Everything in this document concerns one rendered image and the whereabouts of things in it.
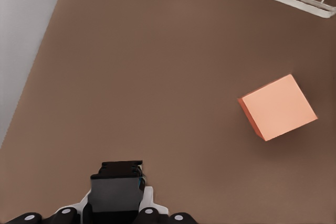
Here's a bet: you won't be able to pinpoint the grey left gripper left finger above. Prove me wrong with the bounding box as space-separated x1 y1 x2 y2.
90 161 123 213

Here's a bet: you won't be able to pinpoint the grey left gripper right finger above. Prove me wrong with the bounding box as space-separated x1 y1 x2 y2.
115 159 146 213

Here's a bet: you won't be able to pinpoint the orange square switch box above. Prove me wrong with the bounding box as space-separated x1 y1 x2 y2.
237 73 319 142

